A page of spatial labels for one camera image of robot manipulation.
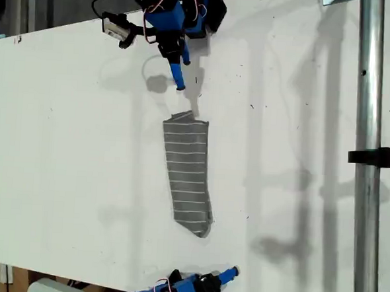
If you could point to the grey white-striped towel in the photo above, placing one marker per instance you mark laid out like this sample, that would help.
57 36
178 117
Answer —
186 172

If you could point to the white box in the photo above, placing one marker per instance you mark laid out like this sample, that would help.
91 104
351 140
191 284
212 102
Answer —
57 290

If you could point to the wooden table leg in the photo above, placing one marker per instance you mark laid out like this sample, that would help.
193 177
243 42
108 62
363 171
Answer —
19 281

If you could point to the black clamp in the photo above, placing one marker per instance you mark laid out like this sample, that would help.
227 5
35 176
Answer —
383 157

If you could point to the black camera stalk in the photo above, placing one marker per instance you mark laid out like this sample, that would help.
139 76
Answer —
144 30

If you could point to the black silver camera box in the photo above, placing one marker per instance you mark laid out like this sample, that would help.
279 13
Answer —
117 28

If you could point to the small table edge bracket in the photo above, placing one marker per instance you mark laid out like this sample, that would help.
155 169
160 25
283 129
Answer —
18 39

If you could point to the steel post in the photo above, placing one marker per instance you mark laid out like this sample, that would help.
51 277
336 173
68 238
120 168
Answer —
371 97

